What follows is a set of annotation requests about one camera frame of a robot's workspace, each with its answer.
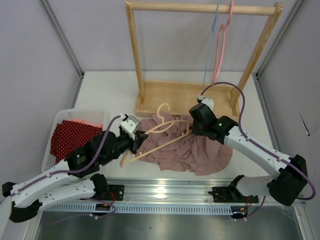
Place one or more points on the red polka dot cloth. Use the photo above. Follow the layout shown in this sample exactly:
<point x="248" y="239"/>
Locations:
<point x="69" y="136"/>

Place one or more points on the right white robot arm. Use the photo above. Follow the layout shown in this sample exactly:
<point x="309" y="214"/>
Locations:
<point x="287" y="175"/>

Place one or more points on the pink plastic hanger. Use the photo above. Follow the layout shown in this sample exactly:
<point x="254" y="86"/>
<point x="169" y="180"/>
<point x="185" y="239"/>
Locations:
<point x="220" y="44"/>

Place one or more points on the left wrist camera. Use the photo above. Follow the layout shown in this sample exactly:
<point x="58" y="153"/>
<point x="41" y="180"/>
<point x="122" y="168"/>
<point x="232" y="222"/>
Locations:
<point x="130" y="125"/>

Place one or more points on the blue plastic hanger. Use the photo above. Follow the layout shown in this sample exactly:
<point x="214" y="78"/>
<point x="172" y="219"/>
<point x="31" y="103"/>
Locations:
<point x="210" y="46"/>

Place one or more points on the aluminium mounting rail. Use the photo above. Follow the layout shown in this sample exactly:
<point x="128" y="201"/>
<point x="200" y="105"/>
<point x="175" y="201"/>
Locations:
<point x="165" y="196"/>

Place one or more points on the pink skirt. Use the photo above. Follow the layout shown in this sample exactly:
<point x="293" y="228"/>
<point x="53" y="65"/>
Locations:
<point x="197" y="154"/>

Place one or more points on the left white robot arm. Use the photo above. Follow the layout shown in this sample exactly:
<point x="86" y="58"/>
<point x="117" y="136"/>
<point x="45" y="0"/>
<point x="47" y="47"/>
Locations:
<point x="74" y="178"/>

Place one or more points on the salmon pink cloth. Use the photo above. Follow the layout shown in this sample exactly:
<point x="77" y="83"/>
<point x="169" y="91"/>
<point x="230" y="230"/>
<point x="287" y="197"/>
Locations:
<point x="86" y="122"/>

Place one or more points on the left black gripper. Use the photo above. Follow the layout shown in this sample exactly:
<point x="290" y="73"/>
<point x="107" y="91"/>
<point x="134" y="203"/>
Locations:
<point x="139" y="139"/>

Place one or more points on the wooden clothes rack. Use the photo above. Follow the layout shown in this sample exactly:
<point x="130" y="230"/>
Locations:
<point x="179" y="95"/>

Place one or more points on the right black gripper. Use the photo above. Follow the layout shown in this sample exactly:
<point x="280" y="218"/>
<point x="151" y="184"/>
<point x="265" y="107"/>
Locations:
<point x="195" y="130"/>

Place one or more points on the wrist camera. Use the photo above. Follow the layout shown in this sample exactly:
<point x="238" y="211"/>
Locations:
<point x="130" y="125"/>
<point x="207" y="101"/>

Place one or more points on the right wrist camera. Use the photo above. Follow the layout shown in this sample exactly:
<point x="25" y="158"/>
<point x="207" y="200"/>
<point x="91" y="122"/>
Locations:
<point x="207" y="101"/>

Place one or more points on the white plastic basket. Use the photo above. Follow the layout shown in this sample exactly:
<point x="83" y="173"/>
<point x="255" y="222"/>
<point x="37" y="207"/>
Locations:
<point x="93" y="115"/>

